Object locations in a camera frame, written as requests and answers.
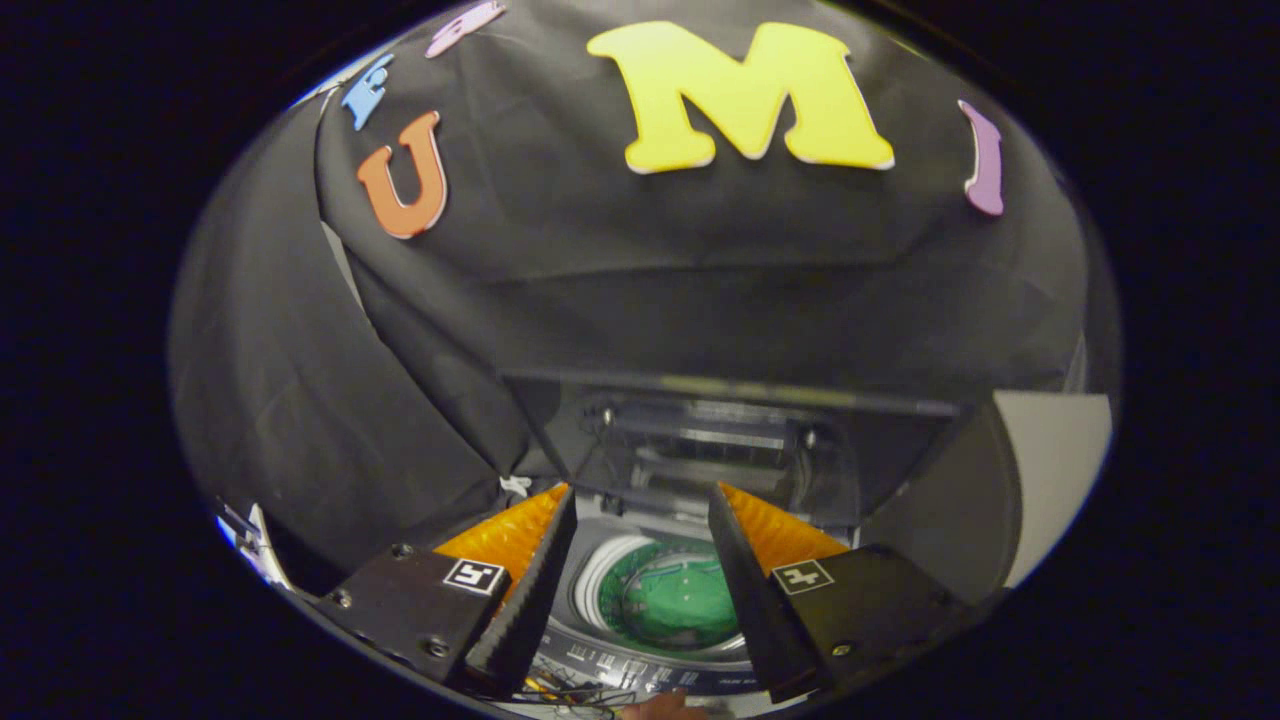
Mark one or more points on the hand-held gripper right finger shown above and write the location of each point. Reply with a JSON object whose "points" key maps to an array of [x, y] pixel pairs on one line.
{"points": [[750, 600]]}

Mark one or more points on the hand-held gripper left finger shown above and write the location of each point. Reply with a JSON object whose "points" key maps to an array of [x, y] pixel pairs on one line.
{"points": [[525, 600]]}

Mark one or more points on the green polo shirt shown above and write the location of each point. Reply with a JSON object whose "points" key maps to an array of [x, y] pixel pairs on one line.
{"points": [[690, 605]]}

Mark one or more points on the dark grey washing machine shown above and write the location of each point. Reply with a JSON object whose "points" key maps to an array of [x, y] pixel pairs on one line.
{"points": [[590, 560]]}

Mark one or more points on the white and blue object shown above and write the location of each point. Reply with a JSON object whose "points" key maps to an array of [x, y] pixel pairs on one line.
{"points": [[255, 545]]}

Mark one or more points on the grey cabinet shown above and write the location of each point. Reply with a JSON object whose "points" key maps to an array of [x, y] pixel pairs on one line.
{"points": [[1050, 470]]}

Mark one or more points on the black backdrop cloth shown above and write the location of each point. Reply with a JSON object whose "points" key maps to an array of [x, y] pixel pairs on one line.
{"points": [[600, 260]]}

